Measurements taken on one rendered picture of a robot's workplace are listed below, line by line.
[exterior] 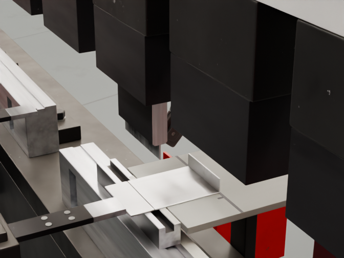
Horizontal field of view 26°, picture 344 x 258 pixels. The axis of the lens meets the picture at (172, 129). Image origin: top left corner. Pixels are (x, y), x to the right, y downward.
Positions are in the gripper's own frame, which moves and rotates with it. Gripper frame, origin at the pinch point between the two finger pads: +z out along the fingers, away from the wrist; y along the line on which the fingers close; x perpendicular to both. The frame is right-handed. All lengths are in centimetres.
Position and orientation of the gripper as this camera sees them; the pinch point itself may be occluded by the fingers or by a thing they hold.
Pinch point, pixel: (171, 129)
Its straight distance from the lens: 103.4
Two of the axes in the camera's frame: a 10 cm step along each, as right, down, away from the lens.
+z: -5.8, 8.1, 1.2
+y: 2.8, 3.4, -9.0
